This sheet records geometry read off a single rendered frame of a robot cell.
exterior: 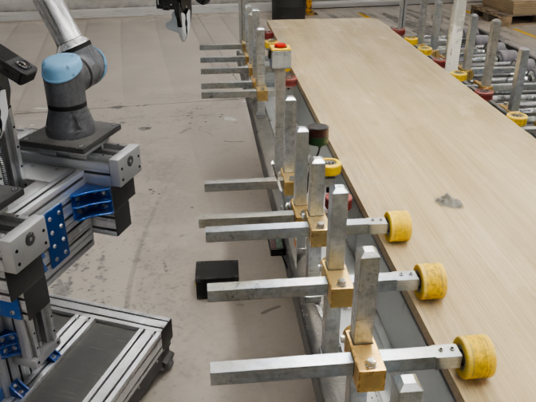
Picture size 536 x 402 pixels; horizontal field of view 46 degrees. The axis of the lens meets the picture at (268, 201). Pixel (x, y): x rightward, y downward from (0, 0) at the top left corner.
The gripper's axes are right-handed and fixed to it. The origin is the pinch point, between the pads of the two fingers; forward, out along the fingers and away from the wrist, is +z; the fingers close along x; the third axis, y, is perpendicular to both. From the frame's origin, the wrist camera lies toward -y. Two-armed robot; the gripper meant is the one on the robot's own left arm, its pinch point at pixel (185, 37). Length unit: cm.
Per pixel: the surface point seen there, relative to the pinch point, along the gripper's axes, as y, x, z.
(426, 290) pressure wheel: -80, 56, 37
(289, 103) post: -29.8, -10.3, 20.8
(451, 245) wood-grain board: -85, 28, 41
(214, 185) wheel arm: -8.6, 3.1, 46.8
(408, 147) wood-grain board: -67, -36, 41
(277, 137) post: -19, -34, 43
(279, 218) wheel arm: -36, 19, 46
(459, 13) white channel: -75, -147, 14
